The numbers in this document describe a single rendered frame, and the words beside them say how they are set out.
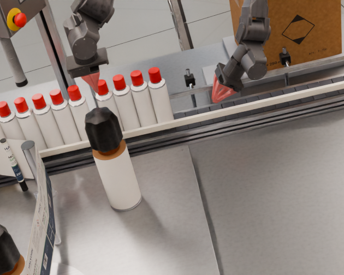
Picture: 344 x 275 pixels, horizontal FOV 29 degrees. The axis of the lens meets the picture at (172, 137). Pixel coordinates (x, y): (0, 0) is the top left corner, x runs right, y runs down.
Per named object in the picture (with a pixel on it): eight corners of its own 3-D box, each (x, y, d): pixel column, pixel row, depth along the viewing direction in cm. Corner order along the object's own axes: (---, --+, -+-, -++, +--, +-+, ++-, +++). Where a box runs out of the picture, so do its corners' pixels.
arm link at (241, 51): (256, 40, 190) (240, 34, 187) (265, 53, 185) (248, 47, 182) (243, 59, 193) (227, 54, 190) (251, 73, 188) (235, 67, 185)
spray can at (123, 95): (126, 139, 199) (110, 84, 186) (124, 129, 203) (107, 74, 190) (142, 135, 199) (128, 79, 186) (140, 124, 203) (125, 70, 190)
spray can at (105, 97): (110, 144, 198) (92, 89, 185) (107, 133, 202) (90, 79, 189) (126, 139, 199) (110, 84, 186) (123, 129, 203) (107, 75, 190)
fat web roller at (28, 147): (40, 202, 184) (18, 152, 173) (41, 190, 188) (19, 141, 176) (56, 198, 184) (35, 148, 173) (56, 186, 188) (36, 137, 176)
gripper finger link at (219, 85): (206, 103, 193) (222, 78, 188) (201, 89, 199) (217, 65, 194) (225, 110, 196) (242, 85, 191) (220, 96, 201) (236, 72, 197)
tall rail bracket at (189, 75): (194, 123, 206) (185, 81, 196) (190, 109, 212) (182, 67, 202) (204, 121, 206) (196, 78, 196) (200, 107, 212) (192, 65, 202)
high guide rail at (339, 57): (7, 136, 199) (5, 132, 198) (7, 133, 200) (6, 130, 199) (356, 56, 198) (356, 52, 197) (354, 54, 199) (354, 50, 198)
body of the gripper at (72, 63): (110, 66, 159) (102, 40, 155) (69, 76, 159) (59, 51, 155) (107, 53, 164) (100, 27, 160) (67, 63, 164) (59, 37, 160)
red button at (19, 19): (7, 17, 171) (17, 17, 170) (16, 9, 174) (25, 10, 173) (12, 29, 174) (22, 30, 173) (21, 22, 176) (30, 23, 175)
